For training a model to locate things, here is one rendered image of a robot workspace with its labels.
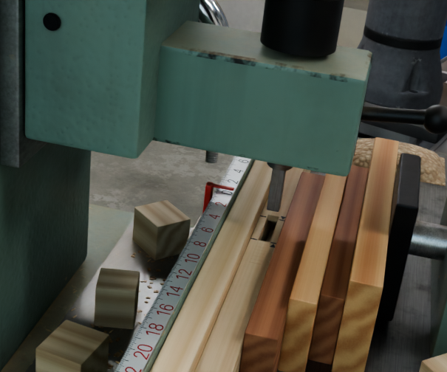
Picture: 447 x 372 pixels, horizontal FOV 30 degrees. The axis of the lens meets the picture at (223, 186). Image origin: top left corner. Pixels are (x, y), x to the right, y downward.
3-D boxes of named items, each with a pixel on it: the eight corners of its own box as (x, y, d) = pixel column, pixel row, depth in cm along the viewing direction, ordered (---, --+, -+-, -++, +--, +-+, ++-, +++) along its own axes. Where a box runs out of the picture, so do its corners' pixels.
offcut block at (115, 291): (93, 326, 71) (94, 287, 70) (99, 304, 74) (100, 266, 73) (133, 330, 71) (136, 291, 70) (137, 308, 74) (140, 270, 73)
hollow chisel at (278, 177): (278, 212, 61) (287, 150, 59) (266, 209, 61) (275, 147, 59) (280, 207, 62) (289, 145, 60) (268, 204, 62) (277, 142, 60)
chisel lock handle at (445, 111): (449, 141, 56) (456, 113, 55) (352, 123, 57) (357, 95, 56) (448, 131, 57) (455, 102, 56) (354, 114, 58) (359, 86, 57)
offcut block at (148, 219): (188, 252, 84) (190, 218, 82) (154, 260, 82) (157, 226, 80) (163, 232, 87) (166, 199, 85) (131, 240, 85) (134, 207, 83)
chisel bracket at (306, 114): (344, 200, 56) (367, 80, 52) (145, 161, 58) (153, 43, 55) (354, 157, 63) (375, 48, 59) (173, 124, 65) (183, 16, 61)
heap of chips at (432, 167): (445, 186, 80) (449, 168, 79) (341, 167, 82) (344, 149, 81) (444, 158, 86) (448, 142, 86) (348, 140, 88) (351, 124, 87)
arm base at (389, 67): (363, 68, 139) (374, 9, 134) (452, 91, 132) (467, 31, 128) (326, 91, 127) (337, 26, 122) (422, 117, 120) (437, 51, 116)
